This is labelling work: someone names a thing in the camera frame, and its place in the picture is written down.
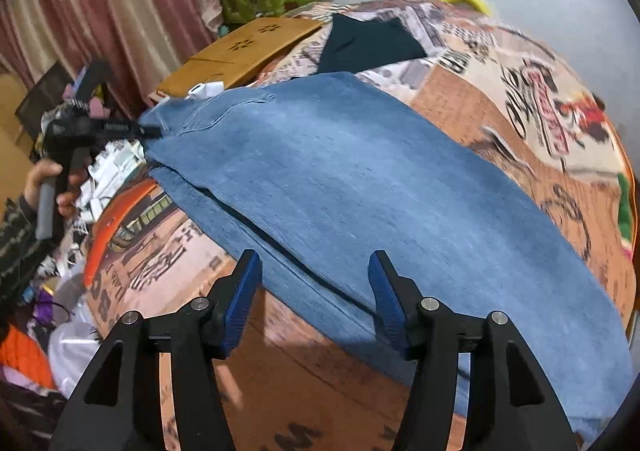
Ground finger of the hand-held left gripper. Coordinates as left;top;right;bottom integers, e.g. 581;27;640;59
102;117;165;142

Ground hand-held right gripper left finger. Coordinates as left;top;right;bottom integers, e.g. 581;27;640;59
50;249;263;451

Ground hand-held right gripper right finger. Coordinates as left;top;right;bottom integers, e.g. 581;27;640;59
367;250;583;451

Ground blue denim pants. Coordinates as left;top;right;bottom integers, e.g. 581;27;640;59
137;72;636;442

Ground person's left hand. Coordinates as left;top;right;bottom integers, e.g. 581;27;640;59
22;158;92;219

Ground dark chair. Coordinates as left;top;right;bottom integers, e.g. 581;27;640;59
15;64;73;142

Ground white charger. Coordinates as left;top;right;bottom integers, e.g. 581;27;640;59
187;82;223;99

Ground wooden lap desk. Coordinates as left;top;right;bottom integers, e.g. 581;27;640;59
147;17;325;107

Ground white plastic bag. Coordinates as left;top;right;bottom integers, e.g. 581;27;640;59
47;321;108;397

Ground printed blanket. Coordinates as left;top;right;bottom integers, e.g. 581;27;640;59
82;0;638;451

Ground orange cloth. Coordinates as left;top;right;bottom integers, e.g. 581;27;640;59
0;326;56;389

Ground dark cloth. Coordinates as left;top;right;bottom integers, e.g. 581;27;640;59
317;14;427;74

